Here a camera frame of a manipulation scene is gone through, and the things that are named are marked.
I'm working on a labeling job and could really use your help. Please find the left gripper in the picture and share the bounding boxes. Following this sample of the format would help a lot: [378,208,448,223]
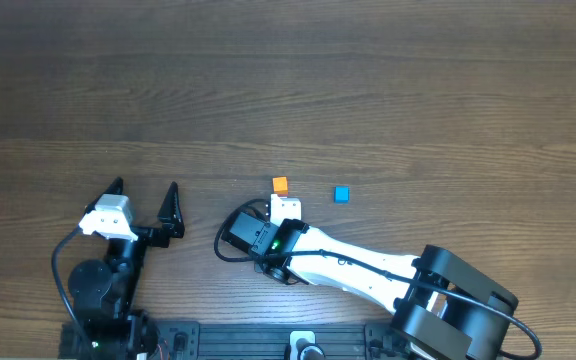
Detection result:
[84,176,186,249]

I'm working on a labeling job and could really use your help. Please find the orange cube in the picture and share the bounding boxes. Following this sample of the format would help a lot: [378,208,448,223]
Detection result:
[271,175,290,198]

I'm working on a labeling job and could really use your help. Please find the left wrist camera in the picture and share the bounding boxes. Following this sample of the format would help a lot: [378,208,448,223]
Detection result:
[78,193,140,243]

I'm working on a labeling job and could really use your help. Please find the black cable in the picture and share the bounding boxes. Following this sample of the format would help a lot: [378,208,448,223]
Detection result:
[50,226,95,354]
[213,198,543,360]

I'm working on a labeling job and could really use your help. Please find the mounting rail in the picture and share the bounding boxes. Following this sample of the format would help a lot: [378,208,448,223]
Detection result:
[59,319,419,360]

